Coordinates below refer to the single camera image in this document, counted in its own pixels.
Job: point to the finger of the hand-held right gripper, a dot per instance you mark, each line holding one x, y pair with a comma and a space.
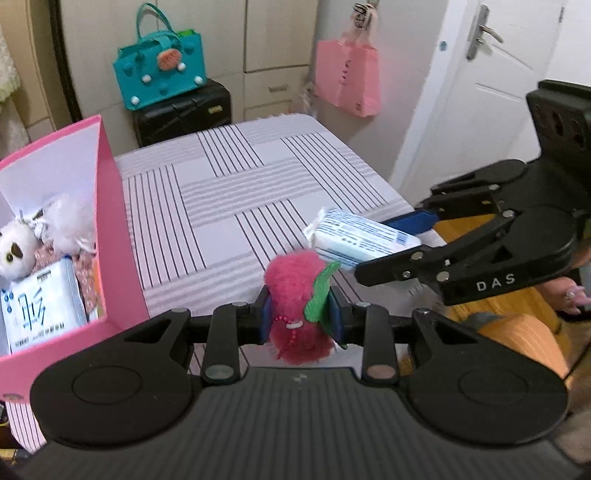
392, 270
411, 224

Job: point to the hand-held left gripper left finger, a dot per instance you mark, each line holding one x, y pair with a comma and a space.
264, 323

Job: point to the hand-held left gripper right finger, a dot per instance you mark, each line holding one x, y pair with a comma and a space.
336, 318

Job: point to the red plush toy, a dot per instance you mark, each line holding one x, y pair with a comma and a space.
295, 295

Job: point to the white tissue pack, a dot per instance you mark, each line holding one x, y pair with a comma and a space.
360, 237

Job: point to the pink cardboard box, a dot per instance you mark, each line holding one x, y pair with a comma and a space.
120, 258

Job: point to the floral cloth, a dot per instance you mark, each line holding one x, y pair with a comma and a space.
85, 281

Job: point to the white plastic bag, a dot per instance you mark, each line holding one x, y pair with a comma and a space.
69, 221

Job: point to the blue-edged tissue pack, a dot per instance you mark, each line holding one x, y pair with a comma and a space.
41, 309

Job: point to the white brown-eared plush toy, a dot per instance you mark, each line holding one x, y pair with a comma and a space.
16, 254

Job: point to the person's right hand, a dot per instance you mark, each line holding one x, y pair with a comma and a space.
575, 297

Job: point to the orange ribbed cushion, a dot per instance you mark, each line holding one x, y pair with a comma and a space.
521, 341

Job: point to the striped tablecloth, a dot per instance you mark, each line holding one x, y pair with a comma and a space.
231, 194

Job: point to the white door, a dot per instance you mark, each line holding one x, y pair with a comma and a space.
489, 115

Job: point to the pink shopping bag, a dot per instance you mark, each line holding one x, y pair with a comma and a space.
348, 78

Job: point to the black suitcase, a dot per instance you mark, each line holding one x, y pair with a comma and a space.
184, 115

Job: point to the beige wardrobe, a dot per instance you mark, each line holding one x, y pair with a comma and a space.
268, 41

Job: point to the teal felt handbag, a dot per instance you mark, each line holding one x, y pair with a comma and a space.
157, 78

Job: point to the black vertical pole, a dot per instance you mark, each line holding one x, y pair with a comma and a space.
64, 60

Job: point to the cream fluffy pajama jacket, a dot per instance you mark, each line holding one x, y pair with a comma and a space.
7, 64

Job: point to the black wall hook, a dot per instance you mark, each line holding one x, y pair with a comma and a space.
364, 9

